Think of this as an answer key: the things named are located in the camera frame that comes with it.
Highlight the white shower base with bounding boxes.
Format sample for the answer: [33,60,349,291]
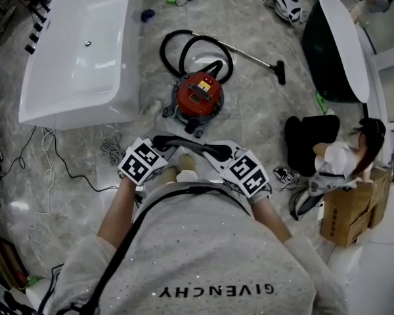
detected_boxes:
[324,230,394,315]

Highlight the green plastic item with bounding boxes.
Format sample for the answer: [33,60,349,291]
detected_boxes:
[315,90,336,115]

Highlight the brown wooden frame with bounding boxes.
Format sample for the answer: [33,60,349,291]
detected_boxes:
[0,234,31,292]

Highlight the white and black backpack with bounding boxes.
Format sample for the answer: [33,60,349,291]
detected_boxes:
[271,0,304,25]

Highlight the person's right shoe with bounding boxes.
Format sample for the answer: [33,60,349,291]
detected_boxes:
[178,153,195,174]

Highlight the white floor cable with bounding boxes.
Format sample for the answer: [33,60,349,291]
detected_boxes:
[25,127,57,275]

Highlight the brown cardboard box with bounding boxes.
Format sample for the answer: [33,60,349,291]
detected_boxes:
[319,167,394,248]

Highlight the grey cable bundle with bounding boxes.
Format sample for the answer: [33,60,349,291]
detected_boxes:
[99,132,128,167]

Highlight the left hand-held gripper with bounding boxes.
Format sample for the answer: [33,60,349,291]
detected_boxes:
[117,135,185,187]

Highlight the person's white shirt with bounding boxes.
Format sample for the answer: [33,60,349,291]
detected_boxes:
[43,180,349,315]

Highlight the person's left forearm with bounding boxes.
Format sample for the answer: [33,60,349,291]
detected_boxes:
[96,175,146,253]

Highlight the white rectangular bathtub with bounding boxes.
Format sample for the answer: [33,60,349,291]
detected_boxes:
[18,0,144,131]

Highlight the green oval bathtub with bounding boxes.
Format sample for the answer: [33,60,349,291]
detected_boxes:
[301,0,372,104]

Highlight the person's white trousers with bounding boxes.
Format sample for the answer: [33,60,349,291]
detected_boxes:
[175,170,200,184]

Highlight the person's right forearm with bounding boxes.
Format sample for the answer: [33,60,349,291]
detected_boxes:
[250,196,294,245]

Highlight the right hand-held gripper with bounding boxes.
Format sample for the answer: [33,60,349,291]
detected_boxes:
[202,138,273,199]

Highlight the metal vacuum wand with nozzle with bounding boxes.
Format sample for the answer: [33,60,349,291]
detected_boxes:
[190,32,287,86]

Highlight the black bathtub spout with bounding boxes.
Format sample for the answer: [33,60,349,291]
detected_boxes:
[27,0,53,13]

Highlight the black floor cable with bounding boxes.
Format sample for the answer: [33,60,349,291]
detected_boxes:
[0,125,125,194]

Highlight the black vacuum hose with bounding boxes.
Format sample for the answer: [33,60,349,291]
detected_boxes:
[159,28,235,85]

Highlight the black body-worn cable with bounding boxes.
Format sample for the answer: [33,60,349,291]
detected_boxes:
[37,183,251,315]

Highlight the red vacuum cleaner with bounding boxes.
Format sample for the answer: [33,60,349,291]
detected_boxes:
[162,71,227,139]

